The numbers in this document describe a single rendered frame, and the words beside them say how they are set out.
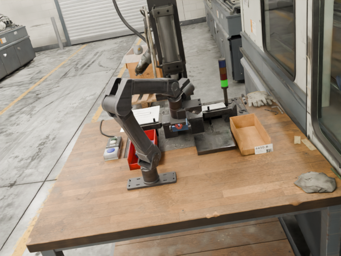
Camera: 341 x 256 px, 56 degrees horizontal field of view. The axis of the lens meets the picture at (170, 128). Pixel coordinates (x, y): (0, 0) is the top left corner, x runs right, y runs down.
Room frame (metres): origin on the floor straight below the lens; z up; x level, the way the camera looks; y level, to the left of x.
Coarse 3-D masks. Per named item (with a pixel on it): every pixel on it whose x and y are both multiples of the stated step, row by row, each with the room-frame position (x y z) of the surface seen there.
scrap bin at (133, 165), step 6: (150, 132) 1.45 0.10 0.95; (150, 138) 1.45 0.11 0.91; (156, 138) 1.41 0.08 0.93; (132, 144) 1.38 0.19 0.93; (156, 144) 1.36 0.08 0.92; (132, 150) 1.35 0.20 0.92; (132, 156) 1.31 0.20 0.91; (132, 162) 1.27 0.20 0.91; (132, 168) 1.21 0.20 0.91; (138, 168) 1.21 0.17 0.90
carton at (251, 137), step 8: (232, 120) 1.39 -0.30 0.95; (240, 120) 1.39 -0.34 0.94; (248, 120) 1.38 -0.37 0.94; (256, 120) 1.34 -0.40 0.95; (232, 128) 1.33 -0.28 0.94; (240, 128) 1.39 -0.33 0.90; (248, 128) 1.37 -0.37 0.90; (256, 128) 1.35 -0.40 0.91; (240, 136) 1.31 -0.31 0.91; (248, 136) 1.29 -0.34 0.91; (256, 136) 1.28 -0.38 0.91; (264, 136) 1.21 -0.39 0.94; (240, 144) 1.17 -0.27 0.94; (248, 144) 1.22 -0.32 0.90; (256, 144) 1.21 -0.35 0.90; (264, 144) 1.20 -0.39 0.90; (248, 152) 1.14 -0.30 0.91; (256, 152) 1.14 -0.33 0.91; (264, 152) 1.14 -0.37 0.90
